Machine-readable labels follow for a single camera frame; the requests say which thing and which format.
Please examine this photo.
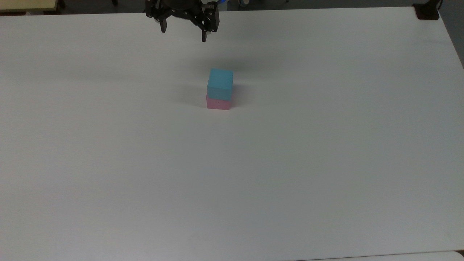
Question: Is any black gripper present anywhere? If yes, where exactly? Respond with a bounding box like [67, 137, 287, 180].
[145, 0, 221, 43]

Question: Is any blue cube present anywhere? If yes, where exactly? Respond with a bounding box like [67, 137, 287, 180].
[207, 69, 234, 102]

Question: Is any pink cube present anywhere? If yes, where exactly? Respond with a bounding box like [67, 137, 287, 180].
[206, 92, 231, 111]

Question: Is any beige wooden furniture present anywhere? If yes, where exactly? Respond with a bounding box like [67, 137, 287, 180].
[0, 0, 66, 16]

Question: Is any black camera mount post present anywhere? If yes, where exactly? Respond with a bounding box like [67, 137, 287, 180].
[413, 0, 443, 20]

